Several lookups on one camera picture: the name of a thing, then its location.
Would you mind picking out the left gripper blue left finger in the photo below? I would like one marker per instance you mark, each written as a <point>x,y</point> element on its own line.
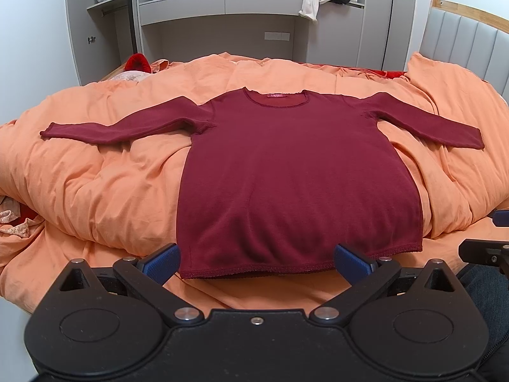
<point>162,264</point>

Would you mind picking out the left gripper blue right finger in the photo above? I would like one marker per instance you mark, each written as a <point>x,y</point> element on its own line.
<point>352,265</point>

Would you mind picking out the dark red long-sleeve sweater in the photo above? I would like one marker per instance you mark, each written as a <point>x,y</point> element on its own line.
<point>274,182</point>

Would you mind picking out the orange duvet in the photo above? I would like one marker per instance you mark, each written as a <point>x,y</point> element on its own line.
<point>104,204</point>

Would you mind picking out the floral patterned fabric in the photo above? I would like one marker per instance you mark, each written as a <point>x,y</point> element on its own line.
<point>17,219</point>

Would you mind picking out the red bed sheet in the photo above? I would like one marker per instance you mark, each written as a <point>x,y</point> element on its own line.
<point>380,74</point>

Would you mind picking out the red plush item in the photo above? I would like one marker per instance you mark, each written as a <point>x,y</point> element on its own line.
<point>137,62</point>

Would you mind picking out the grey padded headboard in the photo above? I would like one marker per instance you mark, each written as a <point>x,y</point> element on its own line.
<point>471,38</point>

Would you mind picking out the grey window bench desk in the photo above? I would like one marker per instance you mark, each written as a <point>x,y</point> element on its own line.
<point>372,34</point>

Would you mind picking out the grey wardrobe cabinet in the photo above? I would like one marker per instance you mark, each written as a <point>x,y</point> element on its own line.
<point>100,36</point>

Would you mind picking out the white cloth hanging off sill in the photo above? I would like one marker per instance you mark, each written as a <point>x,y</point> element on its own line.
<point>310,8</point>

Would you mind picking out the white wall socket plate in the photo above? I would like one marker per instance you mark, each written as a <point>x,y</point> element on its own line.
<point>277,36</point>

